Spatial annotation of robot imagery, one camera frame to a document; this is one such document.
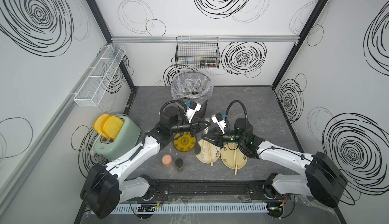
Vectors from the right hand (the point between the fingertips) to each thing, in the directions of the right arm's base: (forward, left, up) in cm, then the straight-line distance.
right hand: (203, 138), depth 69 cm
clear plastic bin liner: (+38, +8, -3) cm, 39 cm away
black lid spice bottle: (-8, +12, -12) cm, 18 cm away
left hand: (+5, -3, +5) cm, 7 cm away
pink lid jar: (-8, +17, -11) cm, 22 cm away
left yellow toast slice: (+6, +52, +1) cm, 52 cm away
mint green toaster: (-4, +45, -6) cm, 46 cm away
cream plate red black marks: (-1, -14, -22) cm, 26 cm away
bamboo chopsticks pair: (-2, -18, -20) cm, 27 cm away
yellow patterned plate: (+7, +10, -22) cm, 25 cm away
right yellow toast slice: (+6, +46, 0) cm, 46 cm away
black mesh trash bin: (+24, +1, -15) cm, 29 cm away
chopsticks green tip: (0, -4, -20) cm, 21 cm away
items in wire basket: (+43, -3, +10) cm, 44 cm away
